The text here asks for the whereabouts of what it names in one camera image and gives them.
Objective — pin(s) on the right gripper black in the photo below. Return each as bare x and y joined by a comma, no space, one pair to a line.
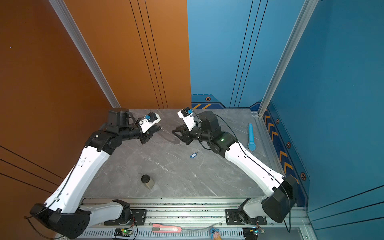
186,134

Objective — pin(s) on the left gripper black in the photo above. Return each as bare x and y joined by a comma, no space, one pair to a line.
148,135

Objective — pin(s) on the perforated metal ring disc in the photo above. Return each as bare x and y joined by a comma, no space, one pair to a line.
163,133

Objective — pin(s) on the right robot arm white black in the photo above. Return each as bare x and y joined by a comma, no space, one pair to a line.
280,192

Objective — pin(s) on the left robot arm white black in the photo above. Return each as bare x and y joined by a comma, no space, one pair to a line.
62,212

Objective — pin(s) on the small jar black lid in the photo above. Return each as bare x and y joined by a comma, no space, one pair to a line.
148,181

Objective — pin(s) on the light blue cylinder tool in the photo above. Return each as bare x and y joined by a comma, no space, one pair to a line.
251,144

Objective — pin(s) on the pink white box cutter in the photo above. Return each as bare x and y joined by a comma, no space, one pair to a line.
158,228

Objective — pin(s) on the left green circuit board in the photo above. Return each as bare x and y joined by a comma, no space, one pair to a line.
123,233

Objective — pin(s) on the green circuit board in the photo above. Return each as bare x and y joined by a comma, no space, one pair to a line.
252,233
123,233

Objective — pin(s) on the colourful small packet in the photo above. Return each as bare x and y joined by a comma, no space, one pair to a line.
215,234

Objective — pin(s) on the right green circuit board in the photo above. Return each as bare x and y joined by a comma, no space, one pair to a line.
252,233

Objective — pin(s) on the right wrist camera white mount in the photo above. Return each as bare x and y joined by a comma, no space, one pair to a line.
187,115

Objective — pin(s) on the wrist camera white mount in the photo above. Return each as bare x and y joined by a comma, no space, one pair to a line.
148,121
187,115

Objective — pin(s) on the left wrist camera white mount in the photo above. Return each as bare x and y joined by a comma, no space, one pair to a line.
148,121

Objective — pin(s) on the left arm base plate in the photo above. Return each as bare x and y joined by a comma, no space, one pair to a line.
136,217

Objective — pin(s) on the aluminium front rail frame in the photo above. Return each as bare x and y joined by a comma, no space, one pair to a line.
196,216

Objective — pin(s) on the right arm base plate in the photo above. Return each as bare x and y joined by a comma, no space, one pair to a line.
235,217

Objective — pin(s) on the left aluminium corner post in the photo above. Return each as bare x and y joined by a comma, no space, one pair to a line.
75,34

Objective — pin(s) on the aluminium corner post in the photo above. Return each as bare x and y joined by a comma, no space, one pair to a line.
75,34
291,45

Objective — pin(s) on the right aluminium corner post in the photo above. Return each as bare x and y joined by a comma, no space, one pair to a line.
291,45

